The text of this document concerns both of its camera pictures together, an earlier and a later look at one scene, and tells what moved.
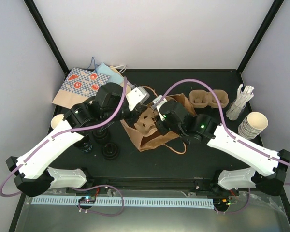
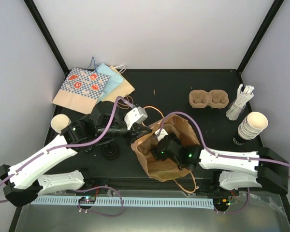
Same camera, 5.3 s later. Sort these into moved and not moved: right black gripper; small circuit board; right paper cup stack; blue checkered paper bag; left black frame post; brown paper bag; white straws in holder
Moved: brown paper bag; right black gripper
Not moved: left black frame post; white straws in holder; small circuit board; blue checkered paper bag; right paper cup stack
